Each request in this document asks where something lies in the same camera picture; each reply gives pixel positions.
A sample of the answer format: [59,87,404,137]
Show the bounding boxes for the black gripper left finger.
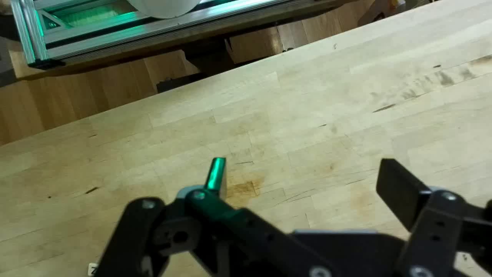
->
[94,157,336,277]

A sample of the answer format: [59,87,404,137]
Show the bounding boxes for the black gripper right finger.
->
[376,157,492,277]

